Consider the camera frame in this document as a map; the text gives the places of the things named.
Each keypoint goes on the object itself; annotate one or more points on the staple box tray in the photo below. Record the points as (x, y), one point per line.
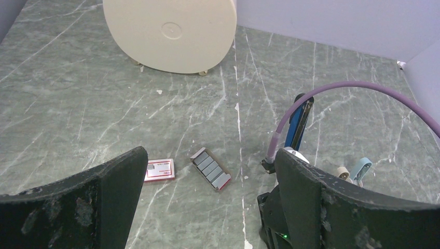
(211, 168)

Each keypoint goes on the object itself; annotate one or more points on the red white staple box sleeve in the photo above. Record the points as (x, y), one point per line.
(160, 170)

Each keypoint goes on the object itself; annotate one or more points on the white cylindrical container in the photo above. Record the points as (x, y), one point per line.
(184, 37)

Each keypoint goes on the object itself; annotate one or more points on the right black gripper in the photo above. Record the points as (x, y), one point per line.
(274, 230)

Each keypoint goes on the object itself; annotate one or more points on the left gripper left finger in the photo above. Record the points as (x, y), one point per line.
(91, 209)

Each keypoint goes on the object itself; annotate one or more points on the beige small stapler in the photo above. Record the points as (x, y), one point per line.
(343, 174)

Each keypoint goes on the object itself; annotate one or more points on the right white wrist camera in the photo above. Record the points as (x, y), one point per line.
(296, 154)

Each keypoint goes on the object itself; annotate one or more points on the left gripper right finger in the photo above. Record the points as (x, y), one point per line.
(323, 211)

